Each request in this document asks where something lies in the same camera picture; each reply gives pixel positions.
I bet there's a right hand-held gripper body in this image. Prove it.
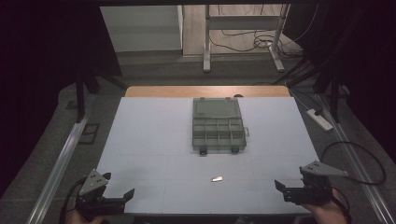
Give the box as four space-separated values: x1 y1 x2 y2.
283 160 349 206

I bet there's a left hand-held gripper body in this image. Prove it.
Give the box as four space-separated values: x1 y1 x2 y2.
76 169 126 220

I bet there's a person's right hand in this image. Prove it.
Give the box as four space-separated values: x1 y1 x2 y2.
300 189 348 224

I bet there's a person's left hand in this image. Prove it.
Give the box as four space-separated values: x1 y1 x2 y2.
65 211 107 224

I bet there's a dark floor socket panel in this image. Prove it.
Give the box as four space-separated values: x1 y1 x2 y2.
78 122 101 146

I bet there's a pale blue table mat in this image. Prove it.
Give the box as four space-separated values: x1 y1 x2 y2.
96 96 320 217

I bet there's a white power strip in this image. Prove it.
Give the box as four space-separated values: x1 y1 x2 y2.
305 108 334 133

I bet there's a grey transparent compartment box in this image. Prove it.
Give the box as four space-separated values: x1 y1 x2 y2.
191 96 250 157

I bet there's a black metal stand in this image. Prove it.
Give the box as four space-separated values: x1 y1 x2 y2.
74 66 127 123

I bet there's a black tripod stand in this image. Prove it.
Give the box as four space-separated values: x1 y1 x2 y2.
273 57 344 123

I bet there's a white cabinet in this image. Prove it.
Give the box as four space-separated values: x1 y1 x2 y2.
99 5 184 53

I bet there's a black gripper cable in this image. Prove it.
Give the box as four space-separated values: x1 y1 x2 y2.
319 141 388 187
58 177 87 224

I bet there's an aluminium rail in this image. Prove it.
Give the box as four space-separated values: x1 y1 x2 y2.
315 92 396 224
25 112 91 224

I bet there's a tangle of black floor cables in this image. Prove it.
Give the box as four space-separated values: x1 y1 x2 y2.
207 28 304 60

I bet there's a white desk frame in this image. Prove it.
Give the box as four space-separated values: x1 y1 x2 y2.
202 4 291 74

